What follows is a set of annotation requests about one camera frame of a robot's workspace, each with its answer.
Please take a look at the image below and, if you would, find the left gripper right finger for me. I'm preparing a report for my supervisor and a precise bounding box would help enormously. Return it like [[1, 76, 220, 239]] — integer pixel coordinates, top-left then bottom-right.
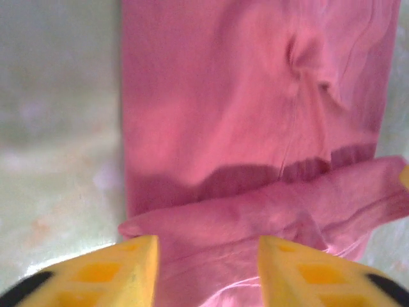
[[258, 235, 409, 307]]

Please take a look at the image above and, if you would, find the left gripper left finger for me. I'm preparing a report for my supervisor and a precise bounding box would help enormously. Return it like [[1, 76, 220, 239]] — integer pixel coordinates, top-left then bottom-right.
[[0, 235, 160, 307]]

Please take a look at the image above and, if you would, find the pink t-shirt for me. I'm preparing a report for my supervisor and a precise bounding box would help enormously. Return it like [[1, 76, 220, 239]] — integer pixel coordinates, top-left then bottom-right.
[[118, 0, 409, 307]]

